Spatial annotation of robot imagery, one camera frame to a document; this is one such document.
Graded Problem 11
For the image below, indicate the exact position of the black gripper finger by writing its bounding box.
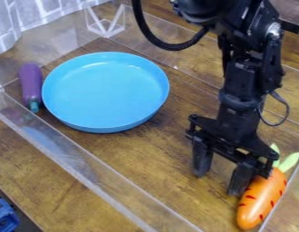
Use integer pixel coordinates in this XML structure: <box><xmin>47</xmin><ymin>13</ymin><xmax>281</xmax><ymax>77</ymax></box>
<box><xmin>226</xmin><ymin>161</ymin><xmax>257</xmax><ymax>197</ymax></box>
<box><xmin>191</xmin><ymin>137</ymin><xmax>213</xmax><ymax>178</ymax></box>

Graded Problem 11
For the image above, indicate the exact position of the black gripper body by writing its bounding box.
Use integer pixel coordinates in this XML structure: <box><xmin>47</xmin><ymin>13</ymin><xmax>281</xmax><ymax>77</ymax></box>
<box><xmin>186</xmin><ymin>90</ymin><xmax>278</xmax><ymax>179</ymax></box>

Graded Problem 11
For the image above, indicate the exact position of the orange toy carrot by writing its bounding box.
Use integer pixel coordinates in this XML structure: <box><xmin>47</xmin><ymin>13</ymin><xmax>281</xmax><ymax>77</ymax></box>
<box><xmin>235</xmin><ymin>152</ymin><xmax>299</xmax><ymax>229</ymax></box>

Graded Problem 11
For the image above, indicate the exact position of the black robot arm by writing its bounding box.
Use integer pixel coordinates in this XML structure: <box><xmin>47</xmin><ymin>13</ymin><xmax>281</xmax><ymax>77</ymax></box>
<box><xmin>174</xmin><ymin>0</ymin><xmax>283</xmax><ymax>196</ymax></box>

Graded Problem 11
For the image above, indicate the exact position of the blue round plate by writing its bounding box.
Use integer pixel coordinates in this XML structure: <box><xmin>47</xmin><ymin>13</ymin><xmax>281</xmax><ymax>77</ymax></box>
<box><xmin>42</xmin><ymin>52</ymin><xmax>169</xmax><ymax>133</ymax></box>

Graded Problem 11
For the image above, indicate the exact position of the dark wooden furniture edge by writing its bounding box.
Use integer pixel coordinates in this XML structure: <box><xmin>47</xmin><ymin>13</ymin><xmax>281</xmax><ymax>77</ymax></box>
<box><xmin>281</xmin><ymin>19</ymin><xmax>299</xmax><ymax>34</ymax></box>

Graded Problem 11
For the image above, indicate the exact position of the purple toy eggplant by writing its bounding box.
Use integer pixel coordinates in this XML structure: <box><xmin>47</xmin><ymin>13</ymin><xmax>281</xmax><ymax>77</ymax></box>
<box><xmin>19</xmin><ymin>63</ymin><xmax>42</xmax><ymax>113</ymax></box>

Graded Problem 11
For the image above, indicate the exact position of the blue object at corner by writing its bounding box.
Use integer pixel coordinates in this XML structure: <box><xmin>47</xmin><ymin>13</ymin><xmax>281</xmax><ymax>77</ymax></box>
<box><xmin>0</xmin><ymin>198</ymin><xmax>19</xmax><ymax>232</ymax></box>

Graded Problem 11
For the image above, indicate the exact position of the white patterned curtain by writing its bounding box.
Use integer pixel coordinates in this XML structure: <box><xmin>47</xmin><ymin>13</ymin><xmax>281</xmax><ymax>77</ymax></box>
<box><xmin>0</xmin><ymin>0</ymin><xmax>110</xmax><ymax>54</ymax></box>

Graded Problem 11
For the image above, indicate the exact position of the clear acrylic enclosure wall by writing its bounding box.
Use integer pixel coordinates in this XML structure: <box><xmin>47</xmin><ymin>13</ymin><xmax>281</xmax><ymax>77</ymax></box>
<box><xmin>0</xmin><ymin>0</ymin><xmax>299</xmax><ymax>232</ymax></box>

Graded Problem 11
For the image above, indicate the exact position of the black braided cable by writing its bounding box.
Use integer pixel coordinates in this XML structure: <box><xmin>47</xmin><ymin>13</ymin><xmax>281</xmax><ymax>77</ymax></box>
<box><xmin>130</xmin><ymin>0</ymin><xmax>209</xmax><ymax>52</ymax></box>

